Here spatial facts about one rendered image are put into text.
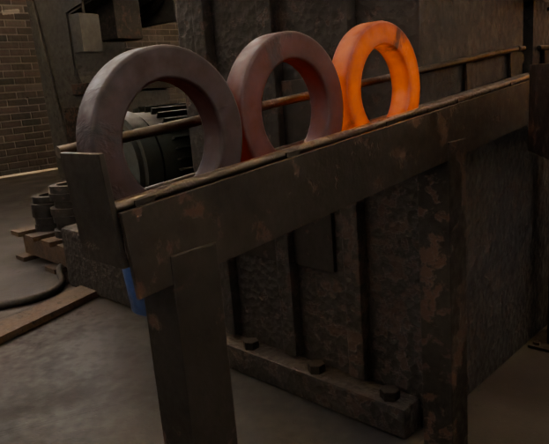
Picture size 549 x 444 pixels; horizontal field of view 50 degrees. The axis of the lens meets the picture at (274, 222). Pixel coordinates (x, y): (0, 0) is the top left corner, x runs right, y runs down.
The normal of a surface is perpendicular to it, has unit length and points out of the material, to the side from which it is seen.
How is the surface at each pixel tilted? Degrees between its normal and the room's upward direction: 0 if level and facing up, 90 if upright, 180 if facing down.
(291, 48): 90
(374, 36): 90
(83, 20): 90
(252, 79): 90
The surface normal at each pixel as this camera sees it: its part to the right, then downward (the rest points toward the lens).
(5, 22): 0.72, 0.10
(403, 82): -0.68, 0.32
